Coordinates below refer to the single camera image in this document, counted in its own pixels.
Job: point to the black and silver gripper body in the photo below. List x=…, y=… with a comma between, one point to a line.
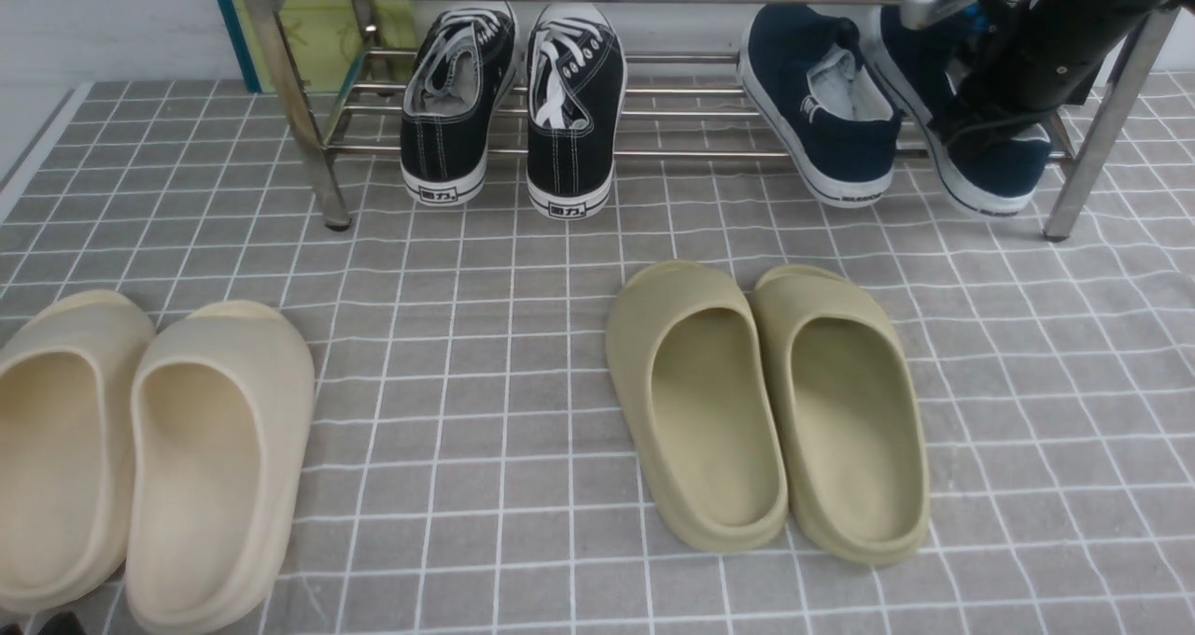
x=977, y=111

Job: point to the navy slip-on shoe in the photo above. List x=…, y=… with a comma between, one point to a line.
x=805, y=72
x=921, y=70

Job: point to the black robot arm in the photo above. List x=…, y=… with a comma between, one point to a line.
x=1035, y=56

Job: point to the silver metal shoe rack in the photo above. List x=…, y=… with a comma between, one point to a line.
x=364, y=115

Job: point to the right black canvas sneaker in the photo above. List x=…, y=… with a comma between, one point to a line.
x=576, y=86

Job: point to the black canvas sneaker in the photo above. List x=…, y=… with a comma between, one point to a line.
x=576, y=86
x=464, y=68

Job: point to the right olive green slide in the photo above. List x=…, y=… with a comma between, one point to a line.
x=845, y=405

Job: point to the olive green slide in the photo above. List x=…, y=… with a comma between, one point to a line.
x=685, y=361
x=845, y=405

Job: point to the left olive green slide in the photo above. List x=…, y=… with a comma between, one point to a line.
x=685, y=361

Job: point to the left black canvas sneaker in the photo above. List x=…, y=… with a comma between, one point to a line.
x=464, y=68

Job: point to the teal and yellow book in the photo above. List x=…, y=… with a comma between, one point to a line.
x=323, y=37

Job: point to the grey checked table cloth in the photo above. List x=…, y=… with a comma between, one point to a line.
x=469, y=469

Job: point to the right cream foam slide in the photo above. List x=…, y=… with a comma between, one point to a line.
x=222, y=404

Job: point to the cream foam slide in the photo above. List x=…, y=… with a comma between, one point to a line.
x=67, y=456
x=222, y=404

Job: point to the left cream foam slide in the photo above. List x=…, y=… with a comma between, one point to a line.
x=67, y=456

